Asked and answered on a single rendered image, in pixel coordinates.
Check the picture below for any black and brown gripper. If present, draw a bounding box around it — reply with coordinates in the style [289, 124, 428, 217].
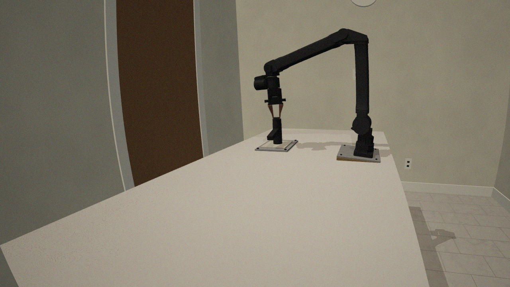
[265, 98, 286, 119]

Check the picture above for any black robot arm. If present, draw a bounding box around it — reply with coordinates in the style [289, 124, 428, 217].
[254, 28, 374, 158]

